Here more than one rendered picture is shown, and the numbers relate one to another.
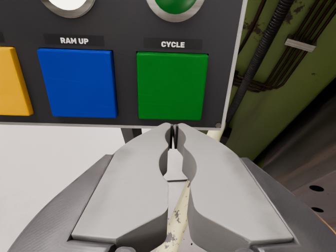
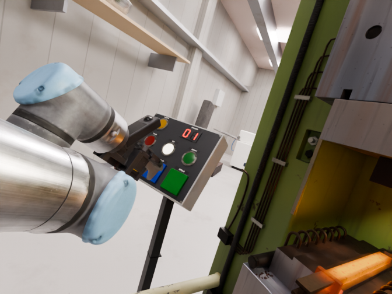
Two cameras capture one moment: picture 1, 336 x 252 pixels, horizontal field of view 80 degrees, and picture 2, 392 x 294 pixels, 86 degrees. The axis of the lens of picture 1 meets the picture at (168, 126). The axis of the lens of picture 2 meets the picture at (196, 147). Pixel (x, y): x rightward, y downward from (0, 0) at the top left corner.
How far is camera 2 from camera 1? 0.56 m
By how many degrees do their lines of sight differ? 55
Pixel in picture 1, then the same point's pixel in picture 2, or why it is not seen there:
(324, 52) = (269, 233)
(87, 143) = (125, 275)
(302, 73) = (262, 246)
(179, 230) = not seen: outside the picture
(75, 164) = (104, 283)
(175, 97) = (173, 184)
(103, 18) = (170, 158)
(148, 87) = (168, 177)
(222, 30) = (195, 172)
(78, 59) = not seen: hidden behind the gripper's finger
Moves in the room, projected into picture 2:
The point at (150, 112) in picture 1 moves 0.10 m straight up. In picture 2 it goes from (164, 185) to (171, 157)
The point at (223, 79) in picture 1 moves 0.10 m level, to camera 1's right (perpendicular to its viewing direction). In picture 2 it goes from (189, 185) to (214, 200)
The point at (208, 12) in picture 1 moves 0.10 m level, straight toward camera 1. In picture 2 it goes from (193, 166) to (170, 165)
